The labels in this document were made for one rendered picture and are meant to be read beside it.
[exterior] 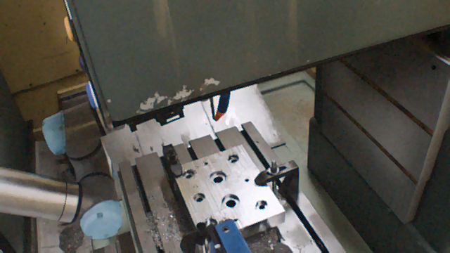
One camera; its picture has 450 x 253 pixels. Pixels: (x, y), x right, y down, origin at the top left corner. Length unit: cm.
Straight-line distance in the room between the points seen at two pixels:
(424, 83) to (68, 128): 73
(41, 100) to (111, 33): 159
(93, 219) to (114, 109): 33
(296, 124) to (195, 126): 50
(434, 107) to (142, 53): 67
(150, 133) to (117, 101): 136
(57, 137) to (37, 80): 114
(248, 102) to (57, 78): 88
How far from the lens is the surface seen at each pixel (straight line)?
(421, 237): 122
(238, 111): 184
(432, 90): 91
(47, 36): 182
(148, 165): 138
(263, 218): 106
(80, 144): 79
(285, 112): 204
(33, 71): 189
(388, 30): 55
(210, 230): 76
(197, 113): 182
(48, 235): 164
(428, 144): 99
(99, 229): 74
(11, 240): 137
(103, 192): 75
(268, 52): 45
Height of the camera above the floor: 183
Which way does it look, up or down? 39 degrees down
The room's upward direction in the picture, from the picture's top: 7 degrees counter-clockwise
